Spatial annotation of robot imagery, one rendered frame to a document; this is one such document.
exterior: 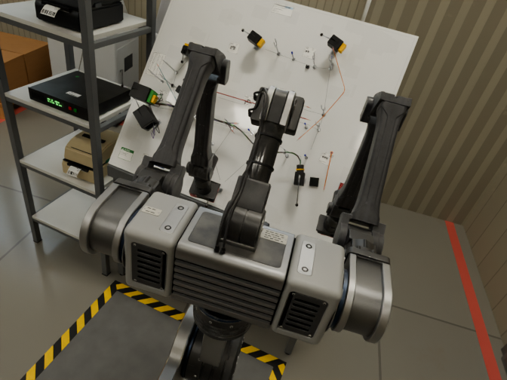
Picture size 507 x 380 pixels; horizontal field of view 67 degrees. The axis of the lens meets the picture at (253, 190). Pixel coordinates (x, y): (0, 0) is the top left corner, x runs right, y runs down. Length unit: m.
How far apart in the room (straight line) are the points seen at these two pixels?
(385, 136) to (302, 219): 0.83
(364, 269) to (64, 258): 2.27
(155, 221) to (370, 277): 0.41
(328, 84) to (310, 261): 1.22
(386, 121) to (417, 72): 2.32
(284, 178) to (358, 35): 0.72
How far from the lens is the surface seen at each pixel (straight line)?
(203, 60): 1.03
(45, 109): 2.14
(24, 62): 4.53
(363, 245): 0.85
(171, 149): 0.95
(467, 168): 3.72
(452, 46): 3.28
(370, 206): 0.92
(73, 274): 2.68
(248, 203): 0.66
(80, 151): 2.24
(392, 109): 1.00
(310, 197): 1.71
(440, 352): 2.86
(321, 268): 0.69
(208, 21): 2.03
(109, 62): 3.86
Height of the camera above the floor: 2.01
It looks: 36 degrees down
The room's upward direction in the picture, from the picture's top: 12 degrees clockwise
